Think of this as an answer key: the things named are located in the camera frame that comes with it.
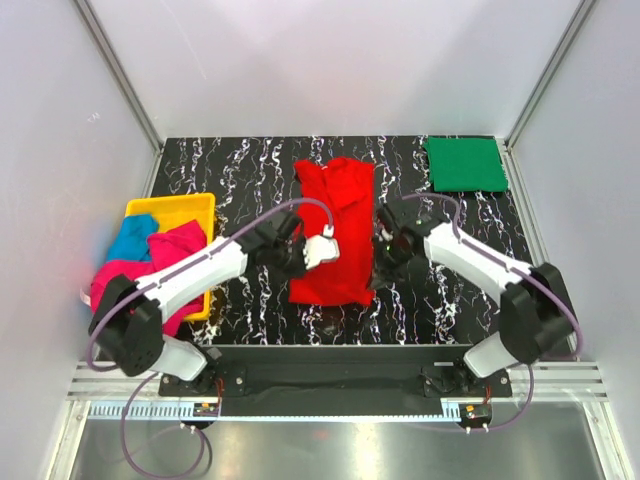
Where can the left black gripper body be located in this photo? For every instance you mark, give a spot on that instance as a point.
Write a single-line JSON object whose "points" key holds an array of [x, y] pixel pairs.
{"points": [[289, 261]]}

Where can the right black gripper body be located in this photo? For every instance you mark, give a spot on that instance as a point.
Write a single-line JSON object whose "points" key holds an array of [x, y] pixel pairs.
{"points": [[391, 259]]}

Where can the red t-shirt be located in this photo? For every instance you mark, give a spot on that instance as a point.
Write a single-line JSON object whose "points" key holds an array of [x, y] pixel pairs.
{"points": [[346, 187]]}

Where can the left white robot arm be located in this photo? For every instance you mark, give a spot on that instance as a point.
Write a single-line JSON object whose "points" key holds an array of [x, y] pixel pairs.
{"points": [[132, 316]]}

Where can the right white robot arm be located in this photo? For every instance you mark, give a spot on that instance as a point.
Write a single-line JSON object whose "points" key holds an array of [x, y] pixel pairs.
{"points": [[534, 309]]}

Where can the folded green t-shirt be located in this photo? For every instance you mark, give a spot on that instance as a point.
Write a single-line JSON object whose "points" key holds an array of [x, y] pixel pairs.
{"points": [[465, 164]]}

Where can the magenta t-shirt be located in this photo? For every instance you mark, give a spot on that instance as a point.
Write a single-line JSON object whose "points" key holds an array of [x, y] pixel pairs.
{"points": [[166, 249]]}

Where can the yellow plastic bin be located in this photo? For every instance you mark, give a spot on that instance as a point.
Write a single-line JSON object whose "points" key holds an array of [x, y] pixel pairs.
{"points": [[174, 211]]}

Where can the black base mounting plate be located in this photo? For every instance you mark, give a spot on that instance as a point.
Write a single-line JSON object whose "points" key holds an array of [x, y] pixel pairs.
{"points": [[344, 356]]}

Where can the blue t-shirt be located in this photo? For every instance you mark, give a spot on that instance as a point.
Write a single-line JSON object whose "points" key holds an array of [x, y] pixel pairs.
{"points": [[131, 242]]}

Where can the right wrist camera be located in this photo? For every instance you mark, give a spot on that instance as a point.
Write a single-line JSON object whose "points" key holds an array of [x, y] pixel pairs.
{"points": [[386, 224]]}

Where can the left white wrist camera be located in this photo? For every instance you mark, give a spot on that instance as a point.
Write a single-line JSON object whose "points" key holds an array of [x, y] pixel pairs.
{"points": [[321, 248]]}

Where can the front aluminium rail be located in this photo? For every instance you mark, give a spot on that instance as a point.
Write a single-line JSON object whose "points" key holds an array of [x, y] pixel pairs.
{"points": [[397, 393]]}

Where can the left aluminium frame post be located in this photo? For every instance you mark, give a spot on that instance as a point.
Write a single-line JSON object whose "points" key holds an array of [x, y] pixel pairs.
{"points": [[109, 56]]}

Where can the aluminium frame post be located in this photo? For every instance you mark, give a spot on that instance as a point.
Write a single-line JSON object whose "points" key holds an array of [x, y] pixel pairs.
{"points": [[109, 56], [572, 30]]}

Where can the right aluminium frame post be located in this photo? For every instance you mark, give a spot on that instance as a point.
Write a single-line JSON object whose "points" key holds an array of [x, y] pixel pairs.
{"points": [[572, 30]]}

